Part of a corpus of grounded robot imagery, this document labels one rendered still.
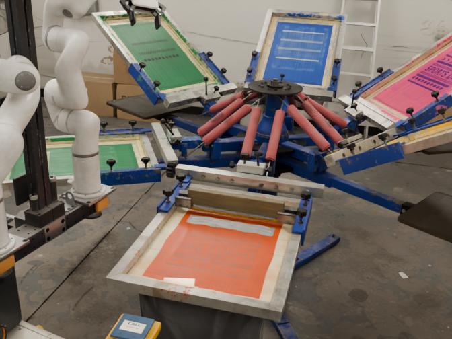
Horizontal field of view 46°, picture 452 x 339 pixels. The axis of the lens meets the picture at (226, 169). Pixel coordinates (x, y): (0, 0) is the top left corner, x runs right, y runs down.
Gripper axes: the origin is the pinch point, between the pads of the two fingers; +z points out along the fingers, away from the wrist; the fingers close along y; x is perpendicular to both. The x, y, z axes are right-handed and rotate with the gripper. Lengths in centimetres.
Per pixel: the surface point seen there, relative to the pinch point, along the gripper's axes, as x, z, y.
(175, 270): -21, 82, -10
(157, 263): -28, 79, -6
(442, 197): -5, 66, -145
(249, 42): -291, -179, -281
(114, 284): -23, 84, 12
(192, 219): -42, 62, -31
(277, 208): -19, 63, -58
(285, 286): 7, 93, -34
